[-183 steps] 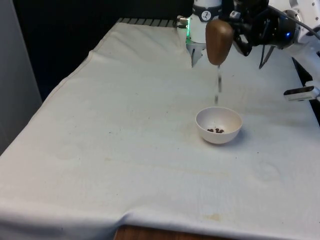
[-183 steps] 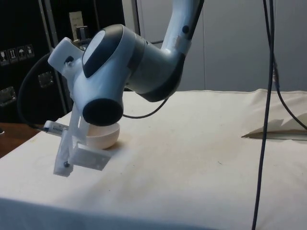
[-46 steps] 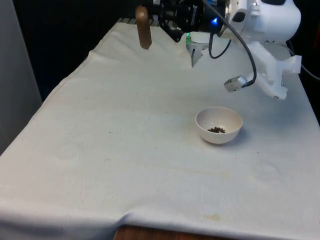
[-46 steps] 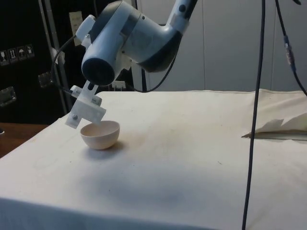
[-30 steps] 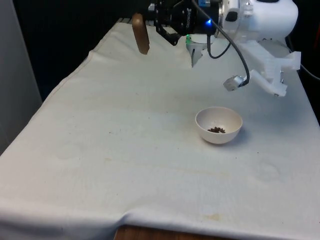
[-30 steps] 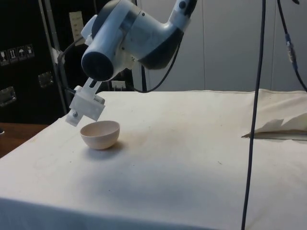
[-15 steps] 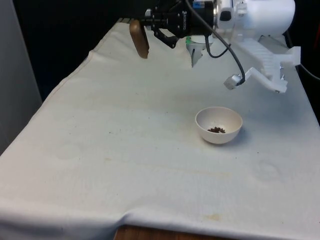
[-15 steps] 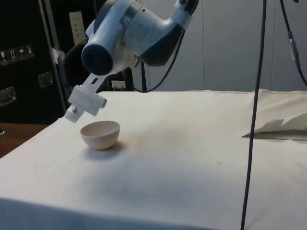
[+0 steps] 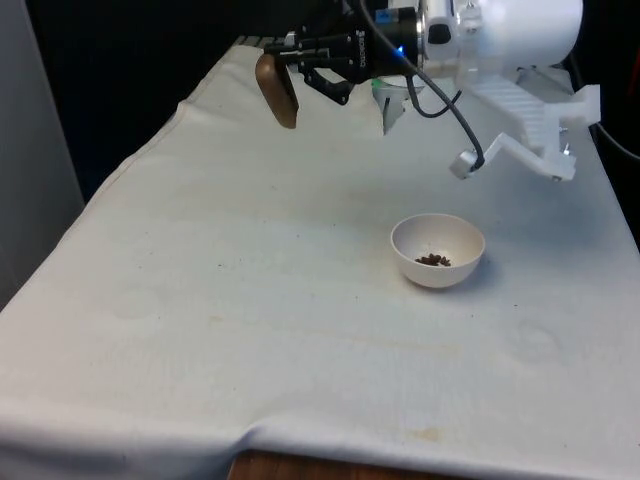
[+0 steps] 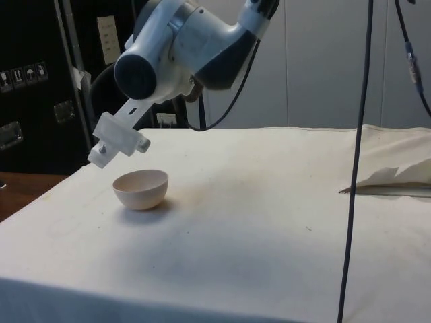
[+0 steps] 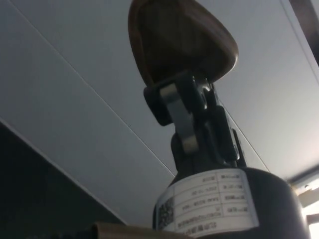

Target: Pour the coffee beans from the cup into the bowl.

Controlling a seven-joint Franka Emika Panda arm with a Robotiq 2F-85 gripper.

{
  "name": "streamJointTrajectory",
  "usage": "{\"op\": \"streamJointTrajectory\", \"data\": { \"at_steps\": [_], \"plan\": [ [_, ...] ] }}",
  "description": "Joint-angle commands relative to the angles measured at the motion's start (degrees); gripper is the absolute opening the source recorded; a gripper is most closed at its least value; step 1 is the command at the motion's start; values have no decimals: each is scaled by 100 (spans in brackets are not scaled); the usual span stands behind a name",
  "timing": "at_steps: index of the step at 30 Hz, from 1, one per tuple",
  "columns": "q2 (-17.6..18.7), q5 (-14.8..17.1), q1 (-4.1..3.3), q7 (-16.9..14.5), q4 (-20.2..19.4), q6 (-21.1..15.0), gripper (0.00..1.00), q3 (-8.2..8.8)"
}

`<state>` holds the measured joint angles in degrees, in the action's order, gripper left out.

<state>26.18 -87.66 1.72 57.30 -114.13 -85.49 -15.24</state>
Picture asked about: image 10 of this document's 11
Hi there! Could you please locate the white bowl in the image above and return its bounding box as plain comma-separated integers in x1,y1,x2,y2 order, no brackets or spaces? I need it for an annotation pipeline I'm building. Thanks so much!
112,169,170,211

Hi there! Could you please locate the black cable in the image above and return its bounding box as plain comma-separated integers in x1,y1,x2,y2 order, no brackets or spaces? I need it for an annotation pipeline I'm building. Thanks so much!
197,87,207,131
185,32,264,132
336,0,375,323
394,0,431,118

